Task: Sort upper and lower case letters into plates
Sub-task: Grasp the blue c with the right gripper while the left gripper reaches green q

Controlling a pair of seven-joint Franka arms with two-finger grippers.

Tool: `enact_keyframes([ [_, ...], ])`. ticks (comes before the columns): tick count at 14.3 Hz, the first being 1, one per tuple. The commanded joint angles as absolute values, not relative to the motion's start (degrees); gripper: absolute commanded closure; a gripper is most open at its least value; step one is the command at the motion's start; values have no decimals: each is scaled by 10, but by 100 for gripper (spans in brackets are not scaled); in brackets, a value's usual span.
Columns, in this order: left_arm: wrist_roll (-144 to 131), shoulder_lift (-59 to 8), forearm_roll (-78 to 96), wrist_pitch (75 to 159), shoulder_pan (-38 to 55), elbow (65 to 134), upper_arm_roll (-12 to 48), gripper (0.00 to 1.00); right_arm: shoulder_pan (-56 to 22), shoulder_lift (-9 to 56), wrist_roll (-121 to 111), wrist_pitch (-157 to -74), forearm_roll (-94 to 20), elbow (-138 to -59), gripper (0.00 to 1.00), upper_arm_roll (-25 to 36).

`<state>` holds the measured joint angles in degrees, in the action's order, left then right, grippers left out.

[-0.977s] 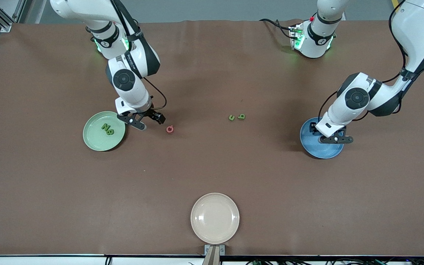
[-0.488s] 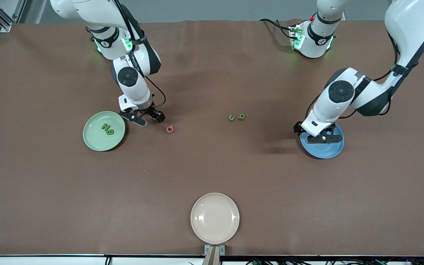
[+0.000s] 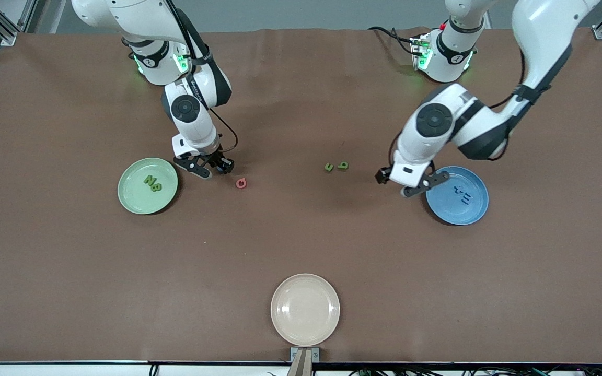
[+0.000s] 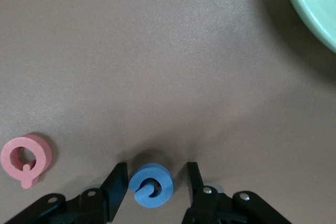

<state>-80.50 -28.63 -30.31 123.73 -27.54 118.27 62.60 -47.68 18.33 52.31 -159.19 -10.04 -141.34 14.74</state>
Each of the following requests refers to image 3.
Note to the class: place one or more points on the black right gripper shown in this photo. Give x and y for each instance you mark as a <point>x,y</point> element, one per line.
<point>219,161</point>

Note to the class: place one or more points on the pink foam letter Q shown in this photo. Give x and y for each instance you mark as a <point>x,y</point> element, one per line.
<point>238,183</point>

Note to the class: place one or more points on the green foam letter q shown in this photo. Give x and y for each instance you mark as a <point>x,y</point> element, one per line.
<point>343,166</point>

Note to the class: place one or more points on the green foam letter B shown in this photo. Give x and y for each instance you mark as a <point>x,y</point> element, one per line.
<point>156,187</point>

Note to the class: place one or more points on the blue foam letter m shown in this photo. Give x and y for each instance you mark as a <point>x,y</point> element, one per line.
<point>465,198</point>

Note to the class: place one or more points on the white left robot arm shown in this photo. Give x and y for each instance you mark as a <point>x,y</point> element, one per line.
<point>546,31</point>

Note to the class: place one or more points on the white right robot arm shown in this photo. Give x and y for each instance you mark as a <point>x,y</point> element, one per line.
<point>123,21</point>

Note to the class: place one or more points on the blue plate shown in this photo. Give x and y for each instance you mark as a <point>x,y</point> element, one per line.
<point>458,214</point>

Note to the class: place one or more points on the light green plate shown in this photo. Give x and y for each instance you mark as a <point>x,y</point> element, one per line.
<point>134,203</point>

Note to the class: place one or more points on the brown table cover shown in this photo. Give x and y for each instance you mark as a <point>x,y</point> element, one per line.
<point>301,240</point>

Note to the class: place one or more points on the beige plate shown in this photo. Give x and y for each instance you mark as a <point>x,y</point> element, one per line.
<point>305,309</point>

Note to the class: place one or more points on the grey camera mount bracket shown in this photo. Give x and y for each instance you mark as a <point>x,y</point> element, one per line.
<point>315,354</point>

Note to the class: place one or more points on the camera support post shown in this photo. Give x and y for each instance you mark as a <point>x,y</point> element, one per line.
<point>301,365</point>

